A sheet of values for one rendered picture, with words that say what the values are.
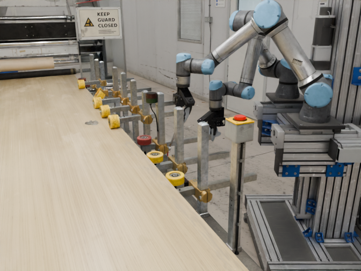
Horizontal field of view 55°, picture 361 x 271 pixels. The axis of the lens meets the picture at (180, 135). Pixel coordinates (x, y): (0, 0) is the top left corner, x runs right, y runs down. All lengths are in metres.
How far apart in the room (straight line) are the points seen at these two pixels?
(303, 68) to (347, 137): 0.46
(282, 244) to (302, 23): 2.99
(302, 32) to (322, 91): 3.00
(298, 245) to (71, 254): 1.55
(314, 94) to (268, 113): 0.67
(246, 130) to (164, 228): 0.41
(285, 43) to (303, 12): 2.99
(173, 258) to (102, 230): 0.27
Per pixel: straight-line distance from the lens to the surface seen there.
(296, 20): 4.67
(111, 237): 1.14
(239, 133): 1.14
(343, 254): 2.35
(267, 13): 1.62
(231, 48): 1.82
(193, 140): 2.03
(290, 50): 1.64
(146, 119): 2.08
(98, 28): 4.03
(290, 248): 2.29
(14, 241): 1.22
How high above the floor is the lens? 1.56
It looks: 20 degrees down
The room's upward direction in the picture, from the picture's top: 1 degrees counter-clockwise
